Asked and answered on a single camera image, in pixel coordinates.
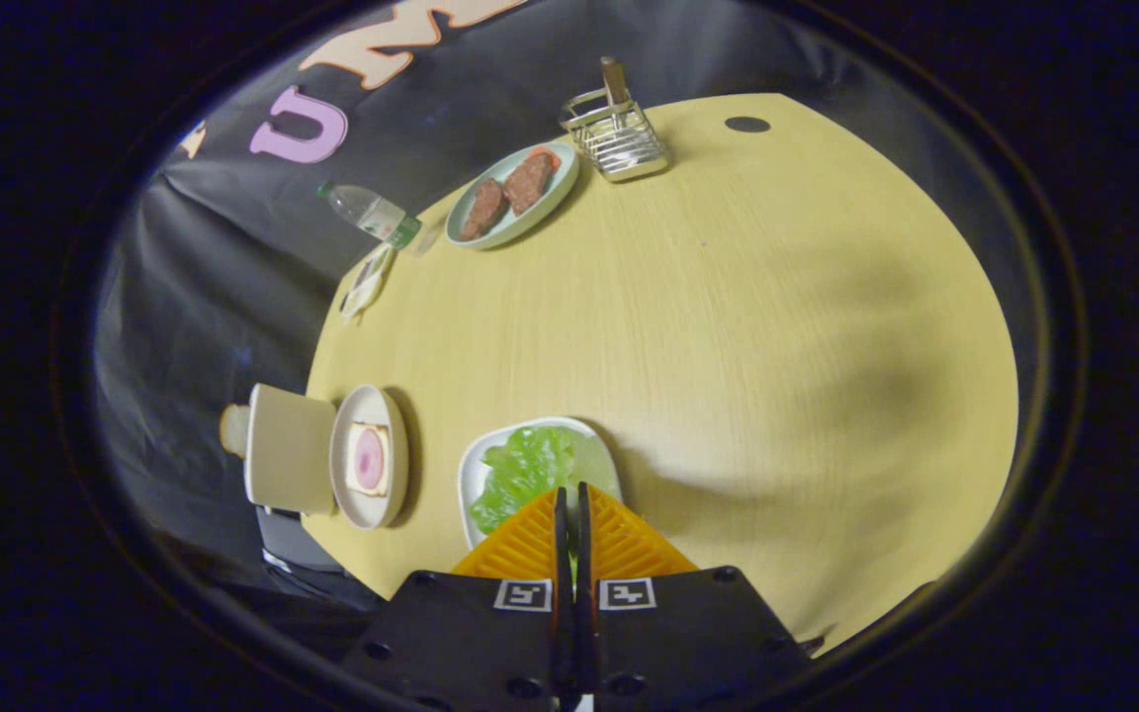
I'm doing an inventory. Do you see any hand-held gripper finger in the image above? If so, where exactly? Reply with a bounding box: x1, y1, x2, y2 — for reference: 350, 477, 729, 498
337, 485, 570, 712
577, 482, 813, 712

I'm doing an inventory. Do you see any green lettuce leaf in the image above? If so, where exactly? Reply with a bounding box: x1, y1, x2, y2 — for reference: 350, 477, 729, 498
469, 425, 620, 540

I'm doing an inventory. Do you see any white square plate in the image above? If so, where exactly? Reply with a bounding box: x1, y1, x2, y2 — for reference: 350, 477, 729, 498
457, 415, 624, 552

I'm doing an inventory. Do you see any pink ham slice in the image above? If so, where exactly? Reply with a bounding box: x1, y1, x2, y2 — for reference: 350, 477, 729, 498
355, 431, 386, 492

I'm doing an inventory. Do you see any round beige plate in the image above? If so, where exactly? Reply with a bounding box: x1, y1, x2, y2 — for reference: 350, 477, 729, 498
328, 384, 410, 531

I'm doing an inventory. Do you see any dark object with white edge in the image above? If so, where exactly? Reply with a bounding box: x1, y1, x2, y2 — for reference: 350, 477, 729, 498
255, 506, 348, 575

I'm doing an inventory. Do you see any white toaster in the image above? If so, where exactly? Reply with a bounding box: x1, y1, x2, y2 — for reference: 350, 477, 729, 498
243, 383, 338, 515

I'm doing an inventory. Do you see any white divided seasoning tray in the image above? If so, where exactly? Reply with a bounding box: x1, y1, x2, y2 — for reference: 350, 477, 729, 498
339, 244, 398, 322

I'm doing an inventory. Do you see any pale green oval plate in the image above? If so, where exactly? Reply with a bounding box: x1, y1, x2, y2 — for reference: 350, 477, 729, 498
444, 140, 580, 250

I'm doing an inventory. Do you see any brown meat piece orange edge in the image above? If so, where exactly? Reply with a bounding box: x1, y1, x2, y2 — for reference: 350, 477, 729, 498
503, 148, 561, 216

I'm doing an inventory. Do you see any clear green-capped water bottle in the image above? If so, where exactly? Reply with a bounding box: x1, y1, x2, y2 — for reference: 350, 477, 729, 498
317, 181, 423, 249

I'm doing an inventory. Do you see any clear square utensil holder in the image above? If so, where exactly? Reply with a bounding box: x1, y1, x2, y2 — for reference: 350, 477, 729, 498
559, 87, 669, 184

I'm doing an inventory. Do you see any black backdrop cloth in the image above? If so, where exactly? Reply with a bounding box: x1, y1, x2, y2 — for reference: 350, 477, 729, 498
93, 0, 926, 644

